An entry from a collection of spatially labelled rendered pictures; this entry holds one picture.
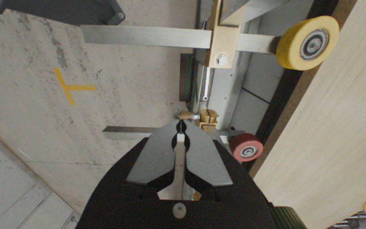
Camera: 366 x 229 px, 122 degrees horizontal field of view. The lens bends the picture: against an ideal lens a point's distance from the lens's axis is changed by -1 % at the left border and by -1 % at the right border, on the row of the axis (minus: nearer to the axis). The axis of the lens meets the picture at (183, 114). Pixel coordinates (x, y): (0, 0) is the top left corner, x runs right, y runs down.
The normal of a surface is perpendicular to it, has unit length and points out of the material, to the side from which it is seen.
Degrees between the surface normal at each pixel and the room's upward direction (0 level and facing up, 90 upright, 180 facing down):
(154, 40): 0
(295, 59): 0
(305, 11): 90
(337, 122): 0
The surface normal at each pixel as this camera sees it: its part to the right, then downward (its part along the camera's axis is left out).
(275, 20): -1.00, -0.04
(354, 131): 0.00, 0.48
